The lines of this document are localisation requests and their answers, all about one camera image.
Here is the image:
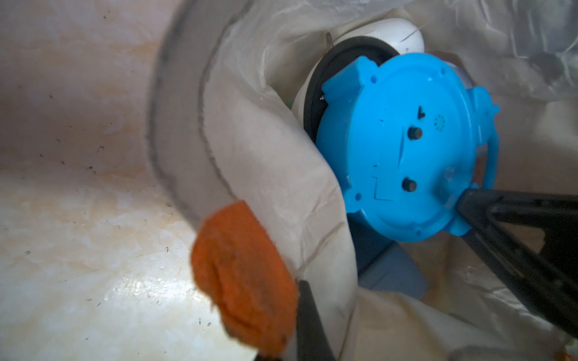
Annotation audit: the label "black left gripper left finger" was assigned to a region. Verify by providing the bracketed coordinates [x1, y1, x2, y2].
[254, 279, 335, 360]

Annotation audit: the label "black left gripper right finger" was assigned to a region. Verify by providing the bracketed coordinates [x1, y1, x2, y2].
[456, 189, 577, 336]

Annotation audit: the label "bright blue round alarm clock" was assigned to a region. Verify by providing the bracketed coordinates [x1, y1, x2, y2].
[315, 54, 500, 242]

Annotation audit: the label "beige canvas bag orange handles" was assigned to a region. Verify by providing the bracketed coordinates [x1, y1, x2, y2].
[147, 1, 577, 360]

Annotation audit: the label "white round clock black back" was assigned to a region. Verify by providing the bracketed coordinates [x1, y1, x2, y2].
[291, 17, 426, 143]

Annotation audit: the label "dark blue plastic clock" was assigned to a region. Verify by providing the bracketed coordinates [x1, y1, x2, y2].
[348, 217, 428, 299]

